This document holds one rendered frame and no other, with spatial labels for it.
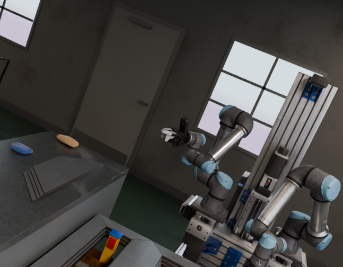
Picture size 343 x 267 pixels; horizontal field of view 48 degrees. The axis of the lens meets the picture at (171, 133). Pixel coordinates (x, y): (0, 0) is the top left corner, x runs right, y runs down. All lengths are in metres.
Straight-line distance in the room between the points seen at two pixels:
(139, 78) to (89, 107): 0.88
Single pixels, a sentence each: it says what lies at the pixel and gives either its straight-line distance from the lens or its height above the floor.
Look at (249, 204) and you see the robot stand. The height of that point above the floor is 1.16.
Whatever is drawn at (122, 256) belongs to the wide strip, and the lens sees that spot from 1.95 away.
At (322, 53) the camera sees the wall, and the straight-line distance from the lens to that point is 5.09.
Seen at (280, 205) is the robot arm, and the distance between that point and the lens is 2.08.
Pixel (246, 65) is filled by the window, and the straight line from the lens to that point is 5.07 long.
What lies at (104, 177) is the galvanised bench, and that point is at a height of 1.05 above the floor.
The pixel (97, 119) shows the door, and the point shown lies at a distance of 5.68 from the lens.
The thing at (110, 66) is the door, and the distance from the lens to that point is 5.59.
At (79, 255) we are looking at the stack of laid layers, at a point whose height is 0.84.
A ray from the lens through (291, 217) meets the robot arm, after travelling 2.41.
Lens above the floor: 1.86
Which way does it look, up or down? 12 degrees down
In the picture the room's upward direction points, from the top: 23 degrees clockwise
